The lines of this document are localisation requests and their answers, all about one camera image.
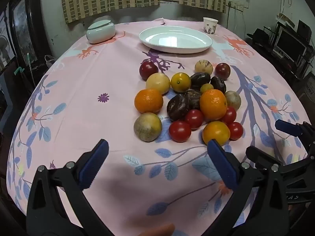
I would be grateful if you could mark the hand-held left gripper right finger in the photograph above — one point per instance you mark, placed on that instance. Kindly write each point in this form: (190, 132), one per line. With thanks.
(222, 164)

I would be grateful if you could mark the white oval plate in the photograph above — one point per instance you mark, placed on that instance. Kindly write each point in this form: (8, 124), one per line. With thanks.
(172, 39)

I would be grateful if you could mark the computer monitor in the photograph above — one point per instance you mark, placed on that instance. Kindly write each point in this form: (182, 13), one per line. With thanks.
(291, 44)

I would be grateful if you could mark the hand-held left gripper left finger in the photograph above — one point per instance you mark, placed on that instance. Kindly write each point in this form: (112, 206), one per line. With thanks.
(94, 167)

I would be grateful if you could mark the brown passion fruit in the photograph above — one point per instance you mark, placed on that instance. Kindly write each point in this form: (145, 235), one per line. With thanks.
(233, 100)

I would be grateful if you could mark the dark purple water chestnut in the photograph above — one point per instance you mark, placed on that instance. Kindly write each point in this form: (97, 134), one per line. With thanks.
(218, 84)
(200, 80)
(193, 98)

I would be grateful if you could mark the orange-yellow tomato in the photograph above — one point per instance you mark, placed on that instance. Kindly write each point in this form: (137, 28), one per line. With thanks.
(216, 131)

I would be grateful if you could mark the floral paper cup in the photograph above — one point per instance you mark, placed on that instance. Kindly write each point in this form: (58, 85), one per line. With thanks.
(210, 25)

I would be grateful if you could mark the dark red tomato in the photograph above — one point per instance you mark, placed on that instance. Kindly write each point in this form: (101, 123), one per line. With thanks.
(148, 70)
(222, 71)

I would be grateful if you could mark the speckled pale round fruit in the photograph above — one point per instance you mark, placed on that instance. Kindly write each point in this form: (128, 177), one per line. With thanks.
(203, 66)

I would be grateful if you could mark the wall socket strip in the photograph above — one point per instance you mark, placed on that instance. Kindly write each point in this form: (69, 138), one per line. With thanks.
(237, 6)

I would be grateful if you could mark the pink printed tablecloth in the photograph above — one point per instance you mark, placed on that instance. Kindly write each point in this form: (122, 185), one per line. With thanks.
(86, 91)

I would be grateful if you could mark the black hat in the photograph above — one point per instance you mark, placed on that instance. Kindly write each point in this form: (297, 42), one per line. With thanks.
(259, 35)

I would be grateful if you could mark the small yellow round fruit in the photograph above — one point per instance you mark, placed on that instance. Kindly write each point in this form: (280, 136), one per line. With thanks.
(206, 87)

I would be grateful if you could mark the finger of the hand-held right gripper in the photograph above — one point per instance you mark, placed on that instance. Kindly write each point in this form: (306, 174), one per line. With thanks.
(260, 156)
(286, 126)

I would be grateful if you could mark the red cherry tomato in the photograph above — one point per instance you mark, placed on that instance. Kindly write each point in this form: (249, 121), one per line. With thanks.
(230, 115)
(236, 130)
(180, 131)
(194, 119)

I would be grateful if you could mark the orange mandarin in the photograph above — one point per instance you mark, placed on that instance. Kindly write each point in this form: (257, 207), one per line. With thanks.
(213, 104)
(148, 100)

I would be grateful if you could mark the yellow tomato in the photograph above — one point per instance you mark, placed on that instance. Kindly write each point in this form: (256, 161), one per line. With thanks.
(181, 82)

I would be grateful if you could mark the person's left hand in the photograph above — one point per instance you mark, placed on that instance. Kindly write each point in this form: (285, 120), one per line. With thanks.
(158, 229)

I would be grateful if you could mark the pale green lidded ceramic jar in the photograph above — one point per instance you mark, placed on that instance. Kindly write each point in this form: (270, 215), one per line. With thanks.
(101, 33)

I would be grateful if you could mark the pale yellow passion fruit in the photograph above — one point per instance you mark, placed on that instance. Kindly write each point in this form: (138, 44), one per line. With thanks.
(158, 83)

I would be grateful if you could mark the black media stand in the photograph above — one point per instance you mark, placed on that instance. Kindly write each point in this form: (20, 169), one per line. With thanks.
(268, 54)

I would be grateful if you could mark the black speaker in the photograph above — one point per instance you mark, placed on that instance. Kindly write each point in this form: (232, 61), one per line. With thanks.
(304, 29)

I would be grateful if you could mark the green-brown passion fruit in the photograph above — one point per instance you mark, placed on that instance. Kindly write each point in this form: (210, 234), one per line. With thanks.
(147, 126)

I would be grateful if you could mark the clear plastic bag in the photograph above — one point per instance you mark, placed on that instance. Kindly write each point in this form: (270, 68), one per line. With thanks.
(50, 60)

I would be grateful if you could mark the large dark water chestnut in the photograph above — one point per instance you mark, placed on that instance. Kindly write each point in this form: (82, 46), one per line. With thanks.
(177, 107)

